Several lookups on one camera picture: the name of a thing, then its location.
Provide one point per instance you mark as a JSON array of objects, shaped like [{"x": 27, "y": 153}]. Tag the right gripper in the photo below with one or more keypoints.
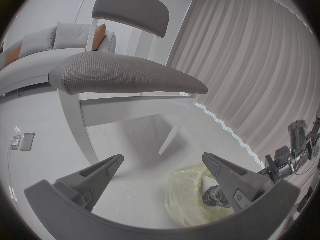
[{"x": 271, "y": 166}]

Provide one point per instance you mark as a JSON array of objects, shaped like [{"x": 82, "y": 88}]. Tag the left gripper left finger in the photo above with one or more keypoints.
[{"x": 90, "y": 181}]

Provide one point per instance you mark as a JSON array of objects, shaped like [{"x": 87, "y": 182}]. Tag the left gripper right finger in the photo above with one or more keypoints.
[{"x": 237, "y": 184}]

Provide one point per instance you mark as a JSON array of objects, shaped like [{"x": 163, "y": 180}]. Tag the black plastic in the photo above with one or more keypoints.
[{"x": 212, "y": 196}]

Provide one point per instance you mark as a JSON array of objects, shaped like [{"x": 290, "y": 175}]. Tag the yellow plastic bag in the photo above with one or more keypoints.
[{"x": 180, "y": 199}]

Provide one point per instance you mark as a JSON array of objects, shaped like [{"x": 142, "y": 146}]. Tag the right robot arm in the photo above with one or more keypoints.
[{"x": 297, "y": 134}]

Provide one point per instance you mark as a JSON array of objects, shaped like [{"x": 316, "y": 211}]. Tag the grey trash bin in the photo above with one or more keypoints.
[{"x": 209, "y": 181}]

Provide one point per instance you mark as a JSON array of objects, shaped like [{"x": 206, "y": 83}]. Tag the beige curtain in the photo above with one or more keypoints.
[{"x": 250, "y": 71}]

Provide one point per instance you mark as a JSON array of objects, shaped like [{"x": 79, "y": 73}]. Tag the white chair with grey cushions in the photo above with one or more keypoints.
[{"x": 125, "y": 71}]

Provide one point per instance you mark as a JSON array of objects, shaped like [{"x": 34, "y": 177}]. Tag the pale grey sofa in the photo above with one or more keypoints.
[{"x": 30, "y": 69}]

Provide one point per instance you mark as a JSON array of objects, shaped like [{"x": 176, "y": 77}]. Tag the orange cushion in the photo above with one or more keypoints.
[
  {"x": 13, "y": 55},
  {"x": 98, "y": 37}
]

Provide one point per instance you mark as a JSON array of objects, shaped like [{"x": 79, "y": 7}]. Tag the pale grey cushion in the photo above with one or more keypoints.
[
  {"x": 37, "y": 42},
  {"x": 71, "y": 35}
]

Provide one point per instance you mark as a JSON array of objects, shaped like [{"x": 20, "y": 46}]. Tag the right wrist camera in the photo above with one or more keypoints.
[{"x": 282, "y": 155}]

